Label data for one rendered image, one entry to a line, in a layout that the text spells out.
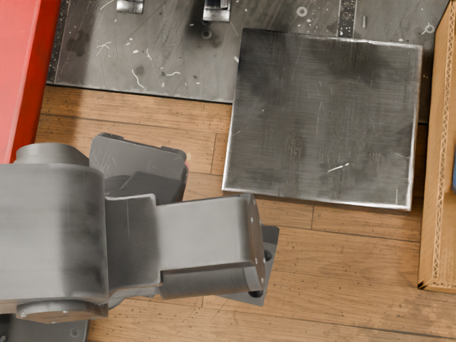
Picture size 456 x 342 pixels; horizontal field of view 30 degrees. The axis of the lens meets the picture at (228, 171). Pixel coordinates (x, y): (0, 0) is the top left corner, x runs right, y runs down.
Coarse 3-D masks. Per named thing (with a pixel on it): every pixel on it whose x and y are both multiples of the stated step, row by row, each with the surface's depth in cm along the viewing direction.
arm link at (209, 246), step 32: (32, 160) 43; (64, 160) 43; (128, 224) 46; (160, 224) 46; (192, 224) 46; (224, 224) 46; (256, 224) 50; (128, 256) 46; (160, 256) 46; (192, 256) 45; (224, 256) 45; (256, 256) 48; (128, 288) 46; (160, 288) 48; (192, 288) 48; (224, 288) 48; (256, 288) 48; (32, 320) 44; (64, 320) 46
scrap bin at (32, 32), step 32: (0, 0) 84; (32, 0) 84; (0, 32) 83; (32, 32) 77; (0, 64) 82; (32, 64) 77; (0, 96) 81; (32, 96) 78; (0, 128) 80; (32, 128) 79; (0, 160) 80
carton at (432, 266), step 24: (432, 72) 80; (432, 96) 79; (432, 120) 77; (432, 144) 76; (432, 168) 74; (432, 192) 73; (432, 216) 72; (432, 240) 70; (432, 264) 69; (432, 288) 74
